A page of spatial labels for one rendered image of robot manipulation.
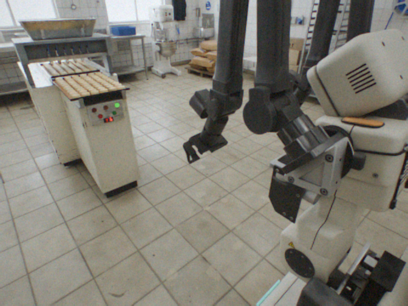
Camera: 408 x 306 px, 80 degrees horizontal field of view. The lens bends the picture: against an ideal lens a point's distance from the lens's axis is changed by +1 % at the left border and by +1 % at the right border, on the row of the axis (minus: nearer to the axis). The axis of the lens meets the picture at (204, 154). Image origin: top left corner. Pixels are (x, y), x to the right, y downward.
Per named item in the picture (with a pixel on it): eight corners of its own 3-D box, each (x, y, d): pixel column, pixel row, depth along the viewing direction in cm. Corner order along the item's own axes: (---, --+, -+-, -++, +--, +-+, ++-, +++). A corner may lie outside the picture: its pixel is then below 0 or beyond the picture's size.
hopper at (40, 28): (22, 37, 207) (16, 19, 200) (90, 33, 236) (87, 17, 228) (26, 41, 188) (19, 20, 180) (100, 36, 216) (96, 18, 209)
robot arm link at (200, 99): (219, 106, 59) (243, 98, 64) (192, 76, 63) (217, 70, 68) (204, 137, 68) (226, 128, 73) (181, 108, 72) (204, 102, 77)
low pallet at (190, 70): (184, 72, 591) (184, 67, 585) (208, 67, 637) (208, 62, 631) (220, 82, 517) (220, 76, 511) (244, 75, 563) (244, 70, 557)
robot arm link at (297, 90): (308, 92, 87) (316, 88, 91) (294, 81, 90) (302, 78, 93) (297, 107, 93) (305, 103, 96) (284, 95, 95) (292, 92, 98)
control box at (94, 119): (90, 124, 173) (85, 105, 166) (123, 116, 186) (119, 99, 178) (91, 126, 171) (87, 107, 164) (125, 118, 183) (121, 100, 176)
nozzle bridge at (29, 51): (26, 79, 222) (10, 38, 204) (106, 68, 259) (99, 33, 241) (31, 88, 200) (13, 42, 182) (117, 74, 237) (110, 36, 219)
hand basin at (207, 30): (223, 51, 611) (226, 0, 554) (212, 53, 590) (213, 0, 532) (198, 47, 674) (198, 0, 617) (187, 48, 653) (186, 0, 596)
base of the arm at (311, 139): (316, 157, 43) (346, 136, 49) (289, 120, 44) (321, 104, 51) (283, 175, 50) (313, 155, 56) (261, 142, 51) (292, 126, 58)
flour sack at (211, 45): (198, 49, 554) (198, 40, 546) (210, 47, 581) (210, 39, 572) (223, 53, 513) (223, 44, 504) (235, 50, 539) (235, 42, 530)
